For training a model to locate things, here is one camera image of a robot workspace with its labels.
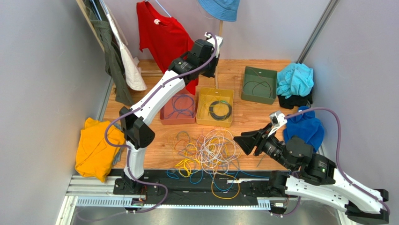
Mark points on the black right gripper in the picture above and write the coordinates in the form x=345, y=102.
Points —
x=259, y=143

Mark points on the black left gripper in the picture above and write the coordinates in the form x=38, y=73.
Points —
x=210, y=74

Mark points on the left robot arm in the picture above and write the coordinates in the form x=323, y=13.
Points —
x=202, y=59

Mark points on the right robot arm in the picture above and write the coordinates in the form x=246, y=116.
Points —
x=315, y=177

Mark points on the yellow plastic bin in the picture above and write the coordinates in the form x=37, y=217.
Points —
x=215, y=107

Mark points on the black cloth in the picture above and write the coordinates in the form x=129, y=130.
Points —
x=294, y=100

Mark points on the red plastic bin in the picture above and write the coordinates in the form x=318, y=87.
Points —
x=180, y=109

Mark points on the green plastic bin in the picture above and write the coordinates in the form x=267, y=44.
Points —
x=259, y=85

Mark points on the blue cloth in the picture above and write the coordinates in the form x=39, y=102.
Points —
x=307, y=127

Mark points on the red shirt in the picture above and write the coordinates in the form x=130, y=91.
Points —
x=164, y=37

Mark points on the blue bucket hat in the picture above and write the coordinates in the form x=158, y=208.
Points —
x=224, y=10

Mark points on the cyan cloth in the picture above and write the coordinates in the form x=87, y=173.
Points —
x=295, y=79

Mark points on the white garment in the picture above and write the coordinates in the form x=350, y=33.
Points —
x=133, y=75

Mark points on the olive green garment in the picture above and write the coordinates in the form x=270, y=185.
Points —
x=113, y=62

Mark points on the grey denim cloth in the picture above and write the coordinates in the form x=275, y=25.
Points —
x=117, y=158

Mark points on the orange yellow cloth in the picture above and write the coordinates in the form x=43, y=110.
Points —
x=94, y=155

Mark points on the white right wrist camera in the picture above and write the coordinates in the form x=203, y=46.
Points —
x=277, y=120

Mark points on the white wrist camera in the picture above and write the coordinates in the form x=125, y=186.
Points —
x=277, y=120
x=216, y=41

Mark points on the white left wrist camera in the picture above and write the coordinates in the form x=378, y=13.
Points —
x=216, y=41

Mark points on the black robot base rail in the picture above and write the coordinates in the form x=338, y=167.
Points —
x=242, y=191

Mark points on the aluminium frame post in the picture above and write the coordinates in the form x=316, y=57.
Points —
x=323, y=20

